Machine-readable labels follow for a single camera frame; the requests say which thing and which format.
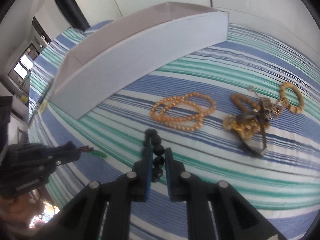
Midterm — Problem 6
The gold sparkly jewelry piece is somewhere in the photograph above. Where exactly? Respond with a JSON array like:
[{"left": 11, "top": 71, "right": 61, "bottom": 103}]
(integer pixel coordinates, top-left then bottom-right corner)
[{"left": 222, "top": 115, "right": 260, "bottom": 140}]

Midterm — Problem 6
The black bead bracelet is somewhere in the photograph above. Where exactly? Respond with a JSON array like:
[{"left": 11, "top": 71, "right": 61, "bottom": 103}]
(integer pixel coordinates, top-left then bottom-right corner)
[{"left": 142, "top": 128, "right": 166, "bottom": 183}]

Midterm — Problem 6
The amber bead necklace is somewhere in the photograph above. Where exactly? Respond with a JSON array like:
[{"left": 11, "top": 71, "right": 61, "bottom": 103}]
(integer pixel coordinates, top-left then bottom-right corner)
[{"left": 149, "top": 91, "right": 217, "bottom": 132}]

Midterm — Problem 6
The silver keychain charm cluster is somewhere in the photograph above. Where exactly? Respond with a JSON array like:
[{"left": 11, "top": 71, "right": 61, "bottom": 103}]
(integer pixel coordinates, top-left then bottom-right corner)
[{"left": 247, "top": 86, "right": 285, "bottom": 120}]

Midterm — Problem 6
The person left hand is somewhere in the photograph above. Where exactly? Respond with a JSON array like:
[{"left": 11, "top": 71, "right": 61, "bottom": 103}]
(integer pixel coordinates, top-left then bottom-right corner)
[{"left": 1, "top": 193, "right": 44, "bottom": 228}]

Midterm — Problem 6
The white cardboard box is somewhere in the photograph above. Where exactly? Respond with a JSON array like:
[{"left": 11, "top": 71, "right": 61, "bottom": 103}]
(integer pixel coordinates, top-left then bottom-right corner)
[{"left": 50, "top": 2, "right": 229, "bottom": 119}]

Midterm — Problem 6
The striped bed sheet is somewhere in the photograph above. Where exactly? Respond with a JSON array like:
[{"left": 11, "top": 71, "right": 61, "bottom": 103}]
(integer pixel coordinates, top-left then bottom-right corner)
[{"left": 29, "top": 24, "right": 319, "bottom": 239}]

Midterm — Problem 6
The white wardrobe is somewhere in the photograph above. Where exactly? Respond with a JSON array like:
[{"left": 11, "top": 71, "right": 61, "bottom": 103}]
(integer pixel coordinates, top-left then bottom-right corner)
[{"left": 76, "top": 0, "right": 319, "bottom": 63}]

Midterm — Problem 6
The light wooden bead bracelet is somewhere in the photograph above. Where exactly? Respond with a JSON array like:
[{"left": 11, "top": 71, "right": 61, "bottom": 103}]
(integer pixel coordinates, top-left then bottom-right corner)
[{"left": 279, "top": 81, "right": 305, "bottom": 115}]

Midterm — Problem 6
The black door frame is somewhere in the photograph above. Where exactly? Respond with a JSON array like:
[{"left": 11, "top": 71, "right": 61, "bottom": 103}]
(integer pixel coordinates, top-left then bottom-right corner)
[{"left": 54, "top": 0, "right": 90, "bottom": 31}]

